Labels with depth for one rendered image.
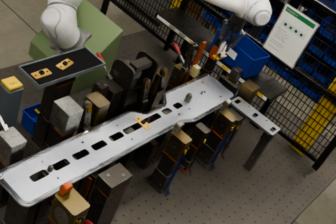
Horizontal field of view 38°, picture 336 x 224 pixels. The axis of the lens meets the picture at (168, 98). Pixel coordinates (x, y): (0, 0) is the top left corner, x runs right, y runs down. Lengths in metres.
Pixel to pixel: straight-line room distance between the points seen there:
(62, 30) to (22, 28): 1.90
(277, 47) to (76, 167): 1.46
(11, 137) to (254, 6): 1.10
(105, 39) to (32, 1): 2.22
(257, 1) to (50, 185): 1.11
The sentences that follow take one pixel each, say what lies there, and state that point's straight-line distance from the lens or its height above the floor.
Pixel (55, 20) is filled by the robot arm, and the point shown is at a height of 1.10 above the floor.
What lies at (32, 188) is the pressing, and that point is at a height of 1.00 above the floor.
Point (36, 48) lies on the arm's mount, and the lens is 2.86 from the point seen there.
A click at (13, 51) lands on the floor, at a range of 4.14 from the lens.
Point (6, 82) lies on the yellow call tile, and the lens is 1.98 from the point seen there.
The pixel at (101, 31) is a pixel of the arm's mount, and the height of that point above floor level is 1.01.
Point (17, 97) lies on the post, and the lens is 2.01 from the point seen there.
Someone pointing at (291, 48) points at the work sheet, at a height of 1.25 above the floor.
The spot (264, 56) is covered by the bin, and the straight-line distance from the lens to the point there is 2.88.
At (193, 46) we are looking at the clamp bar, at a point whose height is 1.20.
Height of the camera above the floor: 2.41
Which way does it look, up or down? 36 degrees down
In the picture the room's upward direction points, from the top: 24 degrees clockwise
